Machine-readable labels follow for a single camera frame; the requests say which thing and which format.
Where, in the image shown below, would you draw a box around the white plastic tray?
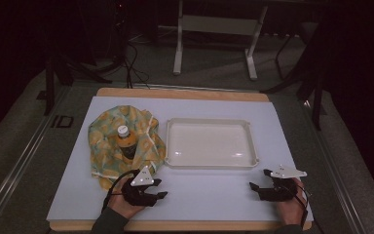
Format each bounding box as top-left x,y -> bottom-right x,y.
164,117 -> 260,171

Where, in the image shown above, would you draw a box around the aluminium floor rail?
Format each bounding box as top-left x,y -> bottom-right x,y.
301,99 -> 369,234
0,86 -> 74,234

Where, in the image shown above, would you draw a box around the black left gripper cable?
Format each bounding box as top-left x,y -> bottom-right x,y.
100,169 -> 141,215

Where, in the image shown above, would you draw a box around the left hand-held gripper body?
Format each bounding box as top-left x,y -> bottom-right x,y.
120,165 -> 160,208

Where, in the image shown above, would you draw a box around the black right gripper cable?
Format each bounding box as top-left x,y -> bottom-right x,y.
280,179 -> 326,234

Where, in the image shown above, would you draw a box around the black floor cables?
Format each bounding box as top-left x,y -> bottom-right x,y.
122,38 -> 151,90

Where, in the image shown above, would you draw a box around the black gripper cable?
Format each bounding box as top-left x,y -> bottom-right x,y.
100,169 -> 141,215
280,179 -> 326,234

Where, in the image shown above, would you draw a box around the pale blue table mat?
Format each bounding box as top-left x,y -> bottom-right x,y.
46,96 -> 315,223

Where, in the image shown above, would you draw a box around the person's right hand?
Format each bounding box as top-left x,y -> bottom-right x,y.
274,177 -> 308,227

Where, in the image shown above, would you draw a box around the yellow green patterned cloth bag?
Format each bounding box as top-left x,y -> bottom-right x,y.
87,104 -> 168,191

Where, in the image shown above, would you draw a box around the black metal stand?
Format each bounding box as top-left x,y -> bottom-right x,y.
36,53 -> 114,117
260,13 -> 330,132

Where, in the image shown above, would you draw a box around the orange drink bottle white cap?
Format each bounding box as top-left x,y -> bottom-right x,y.
114,125 -> 139,161

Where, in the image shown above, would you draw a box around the white metal desk frame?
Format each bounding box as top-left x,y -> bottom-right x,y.
172,0 -> 269,82

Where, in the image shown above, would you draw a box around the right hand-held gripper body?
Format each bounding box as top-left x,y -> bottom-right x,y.
257,164 -> 308,203

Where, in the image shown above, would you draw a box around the person's left hand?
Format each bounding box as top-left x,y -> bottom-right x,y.
104,176 -> 148,219

